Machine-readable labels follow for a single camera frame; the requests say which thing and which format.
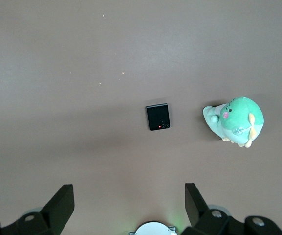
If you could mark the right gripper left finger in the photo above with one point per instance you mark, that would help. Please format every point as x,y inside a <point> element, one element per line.
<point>55,208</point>

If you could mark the brown table cover mat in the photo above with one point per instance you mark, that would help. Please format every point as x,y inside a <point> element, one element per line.
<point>57,73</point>

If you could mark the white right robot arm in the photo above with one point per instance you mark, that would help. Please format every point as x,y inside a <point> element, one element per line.
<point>153,228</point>

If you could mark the black flip phone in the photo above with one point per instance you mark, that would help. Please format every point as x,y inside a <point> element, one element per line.
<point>158,116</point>

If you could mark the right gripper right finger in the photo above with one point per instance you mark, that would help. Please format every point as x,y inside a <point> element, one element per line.
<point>197,208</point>

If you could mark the green dinosaur plush toy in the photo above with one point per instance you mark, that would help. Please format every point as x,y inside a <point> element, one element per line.
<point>238,115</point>

